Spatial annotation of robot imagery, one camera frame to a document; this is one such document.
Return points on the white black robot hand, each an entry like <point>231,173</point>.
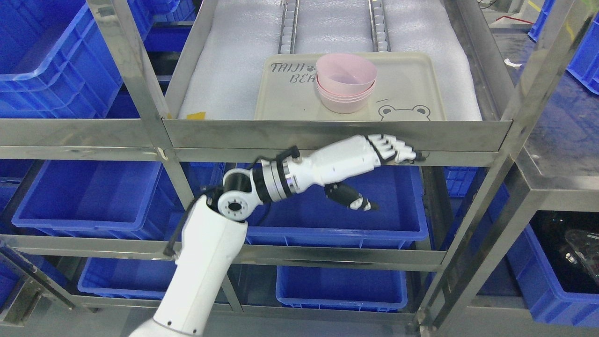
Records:
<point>330,166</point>

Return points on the pink bowl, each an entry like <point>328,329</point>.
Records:
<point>345,74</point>

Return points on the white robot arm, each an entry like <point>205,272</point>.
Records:
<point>210,242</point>

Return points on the steel shelf rack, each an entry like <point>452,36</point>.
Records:
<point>493,222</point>

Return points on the blue bin under hand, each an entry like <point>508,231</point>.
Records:
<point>310,219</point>

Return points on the stacked pink bowls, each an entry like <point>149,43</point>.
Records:
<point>343,104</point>

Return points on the beige bear tray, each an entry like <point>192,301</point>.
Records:
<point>406,89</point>

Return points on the white foam sheet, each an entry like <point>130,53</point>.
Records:
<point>225,81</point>

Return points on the blue bin bottom center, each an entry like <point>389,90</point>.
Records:
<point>341,289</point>

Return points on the blue bin middle left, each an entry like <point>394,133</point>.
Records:
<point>99,199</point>

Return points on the blue bin upper left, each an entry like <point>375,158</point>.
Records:
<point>54,62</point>

